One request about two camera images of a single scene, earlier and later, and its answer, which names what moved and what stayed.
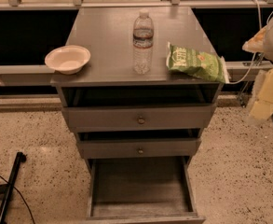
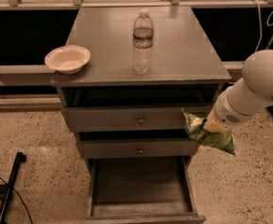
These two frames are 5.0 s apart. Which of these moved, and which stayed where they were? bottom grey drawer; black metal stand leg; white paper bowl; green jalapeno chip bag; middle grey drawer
Moved: green jalapeno chip bag
Stayed: white paper bowl; black metal stand leg; bottom grey drawer; middle grey drawer
